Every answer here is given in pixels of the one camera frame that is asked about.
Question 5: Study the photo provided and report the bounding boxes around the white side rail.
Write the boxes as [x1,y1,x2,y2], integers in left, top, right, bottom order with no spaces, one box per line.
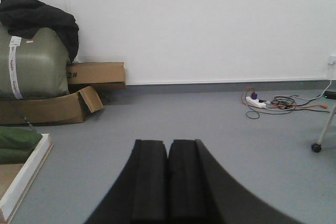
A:
[0,133,54,223]

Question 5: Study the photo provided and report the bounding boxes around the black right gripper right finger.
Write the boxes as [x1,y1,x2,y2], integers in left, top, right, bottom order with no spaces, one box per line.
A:
[169,140,298,223]

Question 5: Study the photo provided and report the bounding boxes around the white power strip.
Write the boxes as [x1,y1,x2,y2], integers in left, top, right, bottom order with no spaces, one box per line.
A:
[246,97,266,109]

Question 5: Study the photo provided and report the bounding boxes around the flat cardboard box 2#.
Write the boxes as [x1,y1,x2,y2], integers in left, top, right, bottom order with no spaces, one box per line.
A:
[66,62,126,90]

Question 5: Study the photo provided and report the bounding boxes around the green sandbag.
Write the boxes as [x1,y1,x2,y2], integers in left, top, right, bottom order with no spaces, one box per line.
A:
[1,146,35,165]
[1,126,43,151]

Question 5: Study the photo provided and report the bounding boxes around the black cloth jacket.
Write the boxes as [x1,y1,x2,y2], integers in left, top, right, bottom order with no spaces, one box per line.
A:
[1,0,79,62]

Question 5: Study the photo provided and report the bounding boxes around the upper green sandbag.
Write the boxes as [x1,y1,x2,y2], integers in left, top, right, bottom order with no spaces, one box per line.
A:
[1,126,43,151]

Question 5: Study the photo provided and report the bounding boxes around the olive green wrapped bale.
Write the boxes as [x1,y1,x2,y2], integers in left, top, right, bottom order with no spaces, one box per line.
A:
[1,26,69,100]

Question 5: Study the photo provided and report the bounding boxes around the steel guy wire with turnbuckle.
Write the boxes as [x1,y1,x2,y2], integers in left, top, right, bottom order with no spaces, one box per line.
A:
[10,103,38,133]

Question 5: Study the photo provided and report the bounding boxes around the chair leg with caster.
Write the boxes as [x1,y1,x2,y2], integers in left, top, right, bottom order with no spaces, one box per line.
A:
[311,104,335,153]

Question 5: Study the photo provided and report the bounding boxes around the purple plug adapter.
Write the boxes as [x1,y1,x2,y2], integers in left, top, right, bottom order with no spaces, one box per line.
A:
[250,92,258,100]

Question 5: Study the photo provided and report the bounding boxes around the open cardboard box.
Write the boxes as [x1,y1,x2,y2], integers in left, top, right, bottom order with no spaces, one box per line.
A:
[1,87,103,125]

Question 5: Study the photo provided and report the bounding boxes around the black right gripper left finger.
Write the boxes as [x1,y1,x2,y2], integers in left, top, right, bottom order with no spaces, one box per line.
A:
[86,140,167,223]

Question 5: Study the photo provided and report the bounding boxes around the tangled floor cables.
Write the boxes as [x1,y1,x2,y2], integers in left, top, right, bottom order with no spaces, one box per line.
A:
[238,77,336,120]

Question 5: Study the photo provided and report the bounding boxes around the lower green sandbag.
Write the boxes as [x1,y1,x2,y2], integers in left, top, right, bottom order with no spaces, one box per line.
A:
[1,146,35,165]

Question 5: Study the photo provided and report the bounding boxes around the plywood base platform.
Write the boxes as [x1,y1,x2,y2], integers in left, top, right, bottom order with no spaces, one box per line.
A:
[0,142,54,224]

